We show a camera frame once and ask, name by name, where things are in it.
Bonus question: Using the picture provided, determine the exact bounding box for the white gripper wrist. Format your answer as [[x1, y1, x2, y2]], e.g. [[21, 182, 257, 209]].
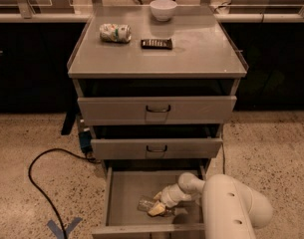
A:
[[148, 183, 191, 217]]

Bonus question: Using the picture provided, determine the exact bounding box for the clear plastic water bottle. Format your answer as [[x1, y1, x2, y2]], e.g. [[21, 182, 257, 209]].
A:
[[138, 196, 175, 217]]

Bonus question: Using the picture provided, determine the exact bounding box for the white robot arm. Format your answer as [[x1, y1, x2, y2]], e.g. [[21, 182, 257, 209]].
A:
[[148, 172, 273, 239]]

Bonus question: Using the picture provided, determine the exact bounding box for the bottom grey open drawer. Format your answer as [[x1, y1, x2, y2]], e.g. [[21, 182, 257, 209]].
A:
[[92, 164, 205, 239]]

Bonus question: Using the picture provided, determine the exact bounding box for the middle grey drawer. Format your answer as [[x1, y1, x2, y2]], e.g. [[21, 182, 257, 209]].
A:
[[91, 138, 222, 159]]

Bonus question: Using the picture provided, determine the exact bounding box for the top grey drawer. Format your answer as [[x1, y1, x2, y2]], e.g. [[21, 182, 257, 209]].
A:
[[78, 96, 236, 125]]

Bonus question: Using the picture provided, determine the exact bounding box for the grey metal drawer cabinet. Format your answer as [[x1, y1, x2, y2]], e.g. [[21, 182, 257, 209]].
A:
[[66, 4, 249, 239]]

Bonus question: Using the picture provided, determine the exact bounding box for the blue power adapter box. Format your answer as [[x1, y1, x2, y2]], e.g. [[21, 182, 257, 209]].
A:
[[79, 131, 92, 153]]

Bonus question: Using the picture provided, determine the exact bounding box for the blue tape floor mark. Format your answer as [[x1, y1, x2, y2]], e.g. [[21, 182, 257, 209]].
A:
[[47, 217, 82, 239]]

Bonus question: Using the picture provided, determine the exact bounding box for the crushed green white can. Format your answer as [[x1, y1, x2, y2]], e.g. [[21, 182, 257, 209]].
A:
[[100, 23, 132, 43]]

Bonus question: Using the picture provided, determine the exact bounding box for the white ceramic bowl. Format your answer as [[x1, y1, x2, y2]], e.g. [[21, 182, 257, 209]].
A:
[[150, 0, 177, 21]]

